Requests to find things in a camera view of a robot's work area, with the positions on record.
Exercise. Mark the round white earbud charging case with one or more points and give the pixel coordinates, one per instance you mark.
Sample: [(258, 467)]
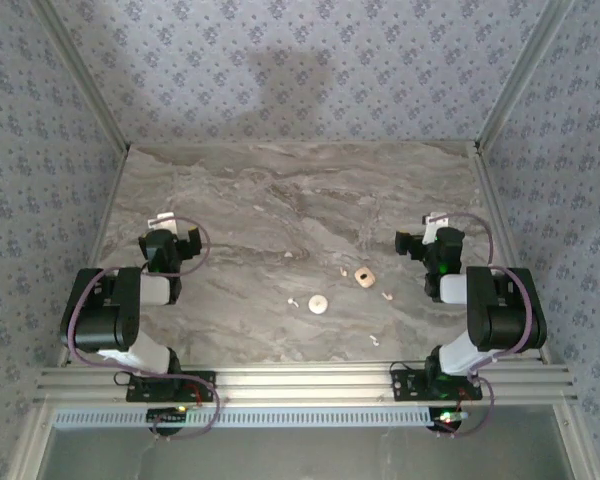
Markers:
[(318, 304)]

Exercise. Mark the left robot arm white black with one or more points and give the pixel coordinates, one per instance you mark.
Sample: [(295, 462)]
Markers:
[(100, 325)]

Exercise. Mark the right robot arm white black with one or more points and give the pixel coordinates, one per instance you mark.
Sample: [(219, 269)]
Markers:
[(500, 320)]

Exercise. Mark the black right controller board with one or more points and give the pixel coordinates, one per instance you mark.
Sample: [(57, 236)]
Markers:
[(447, 419)]

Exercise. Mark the black controller board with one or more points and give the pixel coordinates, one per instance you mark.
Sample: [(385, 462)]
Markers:
[(165, 417), (447, 419)]

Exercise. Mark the black left controller board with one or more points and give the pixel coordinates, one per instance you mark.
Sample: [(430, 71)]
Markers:
[(165, 417)]

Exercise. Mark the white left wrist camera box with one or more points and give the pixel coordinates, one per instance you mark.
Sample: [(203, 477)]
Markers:
[(161, 223)]

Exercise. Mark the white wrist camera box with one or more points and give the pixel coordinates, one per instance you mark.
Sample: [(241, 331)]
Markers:
[(432, 225), (161, 223)]

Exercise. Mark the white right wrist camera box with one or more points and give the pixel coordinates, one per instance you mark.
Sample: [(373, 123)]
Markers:
[(432, 225)]

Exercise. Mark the aluminium table side rail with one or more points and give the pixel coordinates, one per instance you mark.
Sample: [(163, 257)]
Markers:
[(490, 200)]

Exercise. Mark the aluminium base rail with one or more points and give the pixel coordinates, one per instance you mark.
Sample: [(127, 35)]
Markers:
[(305, 382)]

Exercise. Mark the aluminium corner post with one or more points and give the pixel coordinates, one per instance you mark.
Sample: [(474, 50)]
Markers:
[(525, 75), (80, 75)]

